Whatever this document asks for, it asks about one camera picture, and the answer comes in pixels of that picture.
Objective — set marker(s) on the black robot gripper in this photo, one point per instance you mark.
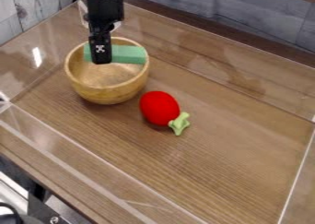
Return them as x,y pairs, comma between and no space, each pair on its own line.
104,14

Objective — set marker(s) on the green rectangular block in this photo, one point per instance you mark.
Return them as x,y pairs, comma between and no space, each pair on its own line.
125,54

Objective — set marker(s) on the light wooden bowl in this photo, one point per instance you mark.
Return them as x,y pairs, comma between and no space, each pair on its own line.
112,83

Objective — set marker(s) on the red plush strawberry toy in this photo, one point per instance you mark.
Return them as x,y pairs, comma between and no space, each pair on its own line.
162,111

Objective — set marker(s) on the clear acrylic enclosure wall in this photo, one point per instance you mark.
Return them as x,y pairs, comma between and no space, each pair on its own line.
130,173

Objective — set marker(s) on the black metal table bracket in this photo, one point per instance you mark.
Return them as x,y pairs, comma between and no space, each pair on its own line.
38,209

